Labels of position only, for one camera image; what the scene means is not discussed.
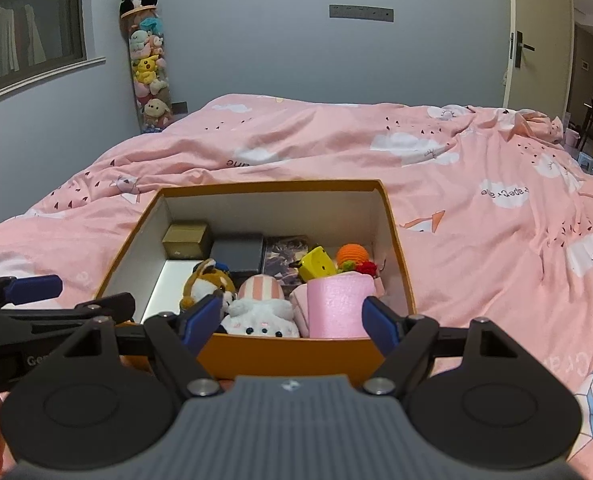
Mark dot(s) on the pink wallet case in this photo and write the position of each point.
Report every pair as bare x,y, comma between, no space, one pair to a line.
331,305

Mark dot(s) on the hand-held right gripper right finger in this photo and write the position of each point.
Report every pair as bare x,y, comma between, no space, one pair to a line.
379,322

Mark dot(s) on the wall socket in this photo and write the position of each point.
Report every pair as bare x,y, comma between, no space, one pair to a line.
179,107

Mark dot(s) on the small pink bin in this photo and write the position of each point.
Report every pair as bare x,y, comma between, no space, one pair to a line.
571,138

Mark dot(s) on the clear tube of plush toys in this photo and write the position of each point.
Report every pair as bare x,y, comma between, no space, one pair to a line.
149,70

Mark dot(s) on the window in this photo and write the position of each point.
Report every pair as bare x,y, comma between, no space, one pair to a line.
26,20

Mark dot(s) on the white door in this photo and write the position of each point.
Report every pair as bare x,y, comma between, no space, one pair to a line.
541,10

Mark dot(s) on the pink striped white plush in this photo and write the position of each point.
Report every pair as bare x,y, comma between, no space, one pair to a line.
261,305

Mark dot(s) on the small gold box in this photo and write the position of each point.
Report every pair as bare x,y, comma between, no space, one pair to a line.
186,242

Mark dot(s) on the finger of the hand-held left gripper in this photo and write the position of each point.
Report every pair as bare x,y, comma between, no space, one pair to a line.
31,288
76,312

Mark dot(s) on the dark grey box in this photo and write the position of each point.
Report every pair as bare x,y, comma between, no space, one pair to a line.
239,255

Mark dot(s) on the brown bear plush sailor outfit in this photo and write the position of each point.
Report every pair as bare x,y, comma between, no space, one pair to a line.
209,280

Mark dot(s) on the orange cardboard box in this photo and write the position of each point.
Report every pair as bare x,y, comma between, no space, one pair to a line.
286,357

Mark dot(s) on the illustrated card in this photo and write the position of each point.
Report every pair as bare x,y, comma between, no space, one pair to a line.
281,255

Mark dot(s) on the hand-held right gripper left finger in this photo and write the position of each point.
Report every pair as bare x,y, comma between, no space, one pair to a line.
201,320

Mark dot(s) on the yellow toy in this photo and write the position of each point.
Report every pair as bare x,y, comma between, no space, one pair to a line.
319,262

